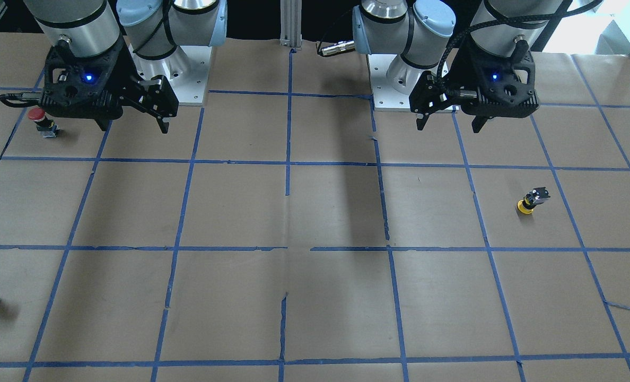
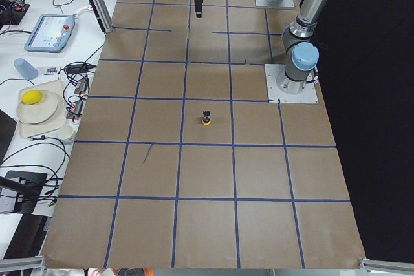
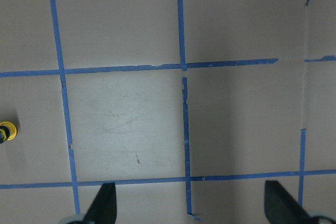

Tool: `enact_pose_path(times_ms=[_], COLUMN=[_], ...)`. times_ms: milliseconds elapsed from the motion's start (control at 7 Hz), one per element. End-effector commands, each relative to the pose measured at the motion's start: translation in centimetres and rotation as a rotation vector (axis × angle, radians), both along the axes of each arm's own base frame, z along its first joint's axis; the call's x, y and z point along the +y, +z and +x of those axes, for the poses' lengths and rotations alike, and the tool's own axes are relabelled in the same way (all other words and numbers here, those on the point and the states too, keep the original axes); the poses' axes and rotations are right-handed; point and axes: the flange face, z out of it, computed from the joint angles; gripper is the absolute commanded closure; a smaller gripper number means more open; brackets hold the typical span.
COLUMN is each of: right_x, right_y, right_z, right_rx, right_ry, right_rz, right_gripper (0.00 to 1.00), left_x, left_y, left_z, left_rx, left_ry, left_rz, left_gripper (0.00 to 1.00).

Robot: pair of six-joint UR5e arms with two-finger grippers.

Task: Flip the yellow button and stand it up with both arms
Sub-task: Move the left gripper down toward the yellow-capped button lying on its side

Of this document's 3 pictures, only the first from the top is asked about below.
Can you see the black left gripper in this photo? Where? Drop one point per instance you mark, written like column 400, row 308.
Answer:
column 457, row 71

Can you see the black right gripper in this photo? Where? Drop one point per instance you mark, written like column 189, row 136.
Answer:
column 127, row 70

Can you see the yellow push button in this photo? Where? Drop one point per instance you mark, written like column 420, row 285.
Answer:
column 535, row 197

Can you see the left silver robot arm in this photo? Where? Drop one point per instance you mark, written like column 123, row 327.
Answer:
column 424, row 34

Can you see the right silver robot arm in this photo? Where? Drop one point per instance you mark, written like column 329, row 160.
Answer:
column 138, row 54

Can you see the red push button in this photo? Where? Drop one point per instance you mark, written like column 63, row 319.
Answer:
column 45, row 126

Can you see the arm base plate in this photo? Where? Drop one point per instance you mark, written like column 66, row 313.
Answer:
column 187, row 70
column 392, row 80

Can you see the aluminium frame post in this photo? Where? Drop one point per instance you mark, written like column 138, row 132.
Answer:
column 290, row 18

